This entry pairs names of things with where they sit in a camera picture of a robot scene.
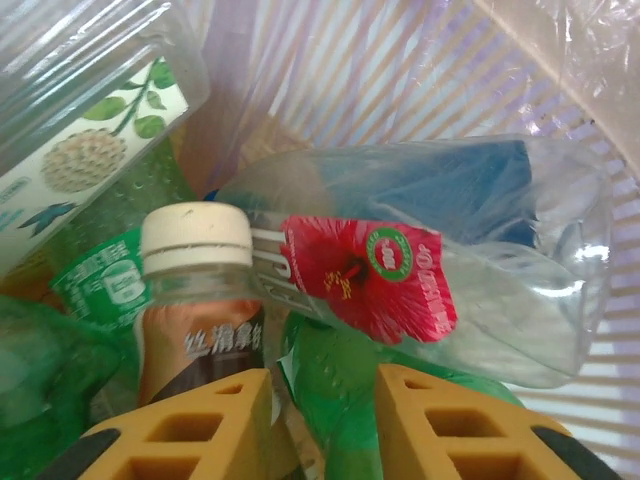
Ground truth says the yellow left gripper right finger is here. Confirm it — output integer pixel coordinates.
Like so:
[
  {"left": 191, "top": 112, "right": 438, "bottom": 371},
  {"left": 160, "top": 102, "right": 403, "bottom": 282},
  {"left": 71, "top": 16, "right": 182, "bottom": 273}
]
[{"left": 374, "top": 363, "right": 626, "bottom": 480}]

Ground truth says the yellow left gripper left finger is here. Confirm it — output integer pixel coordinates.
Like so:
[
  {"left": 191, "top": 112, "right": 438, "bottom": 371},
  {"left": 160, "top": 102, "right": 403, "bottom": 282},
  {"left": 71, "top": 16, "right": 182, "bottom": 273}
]
[{"left": 44, "top": 368, "right": 275, "bottom": 480}]

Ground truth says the green plastic bottle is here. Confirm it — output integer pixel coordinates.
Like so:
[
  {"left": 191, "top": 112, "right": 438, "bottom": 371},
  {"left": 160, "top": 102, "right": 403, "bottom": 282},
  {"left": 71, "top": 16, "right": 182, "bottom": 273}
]
[
  {"left": 0, "top": 292, "right": 124, "bottom": 474},
  {"left": 274, "top": 312, "right": 526, "bottom": 480}
]

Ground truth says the clear bottle red flower label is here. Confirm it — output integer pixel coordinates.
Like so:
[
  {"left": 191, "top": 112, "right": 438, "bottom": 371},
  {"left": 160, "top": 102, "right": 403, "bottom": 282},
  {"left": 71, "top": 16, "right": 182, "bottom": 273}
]
[{"left": 212, "top": 135, "right": 617, "bottom": 392}]

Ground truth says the green bottle with label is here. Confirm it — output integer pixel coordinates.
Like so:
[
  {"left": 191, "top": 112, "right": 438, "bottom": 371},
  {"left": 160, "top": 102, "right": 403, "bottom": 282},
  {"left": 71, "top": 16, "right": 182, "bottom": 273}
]
[{"left": 47, "top": 134, "right": 204, "bottom": 334}]

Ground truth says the clear bottle bird plant label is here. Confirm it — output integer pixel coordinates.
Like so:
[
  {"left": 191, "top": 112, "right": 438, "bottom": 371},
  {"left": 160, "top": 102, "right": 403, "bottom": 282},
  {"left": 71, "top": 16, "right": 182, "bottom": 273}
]
[{"left": 0, "top": 0, "right": 211, "bottom": 279}]

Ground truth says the beige slatted waste bin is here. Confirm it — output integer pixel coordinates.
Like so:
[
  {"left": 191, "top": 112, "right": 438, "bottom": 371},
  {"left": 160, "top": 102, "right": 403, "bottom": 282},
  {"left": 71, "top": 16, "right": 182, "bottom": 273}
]
[{"left": 189, "top": 0, "right": 640, "bottom": 480}]

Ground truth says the translucent purple bin liner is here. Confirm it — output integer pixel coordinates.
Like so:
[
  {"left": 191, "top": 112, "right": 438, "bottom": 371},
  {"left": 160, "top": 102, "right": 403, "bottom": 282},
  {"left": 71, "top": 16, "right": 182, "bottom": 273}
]
[{"left": 199, "top": 0, "right": 640, "bottom": 480}]

